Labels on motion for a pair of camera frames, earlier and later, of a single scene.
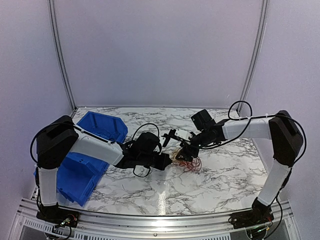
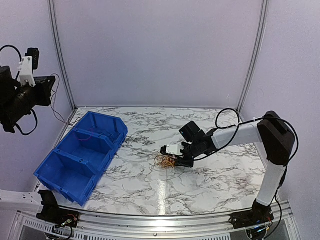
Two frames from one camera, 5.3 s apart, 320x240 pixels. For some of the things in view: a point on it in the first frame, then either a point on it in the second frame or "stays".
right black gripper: x=184 y=151 to x=182 y=163
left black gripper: x=162 y=163 to x=44 y=87
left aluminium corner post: x=52 y=10 stays
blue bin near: x=78 y=176 stays
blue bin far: x=109 y=127 stays
